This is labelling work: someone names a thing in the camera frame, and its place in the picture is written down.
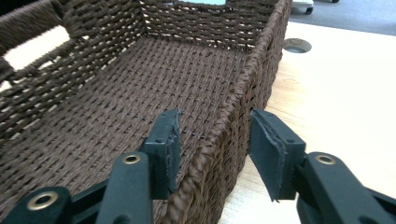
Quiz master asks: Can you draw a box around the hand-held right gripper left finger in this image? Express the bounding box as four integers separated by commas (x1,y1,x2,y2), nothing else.
143,107,182,200

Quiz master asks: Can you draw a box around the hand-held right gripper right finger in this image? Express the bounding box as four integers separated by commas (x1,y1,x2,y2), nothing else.
247,107,306,203

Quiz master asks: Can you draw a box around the brown woven basket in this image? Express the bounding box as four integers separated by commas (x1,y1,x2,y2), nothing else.
0,0,293,224

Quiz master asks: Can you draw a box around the light blue cloth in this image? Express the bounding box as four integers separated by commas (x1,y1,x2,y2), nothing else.
178,0,227,6

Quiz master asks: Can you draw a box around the white cabinet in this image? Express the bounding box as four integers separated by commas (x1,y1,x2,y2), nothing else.
291,0,315,15

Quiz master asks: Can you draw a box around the round grey cable grommet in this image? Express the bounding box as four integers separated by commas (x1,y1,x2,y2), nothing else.
282,37,313,54

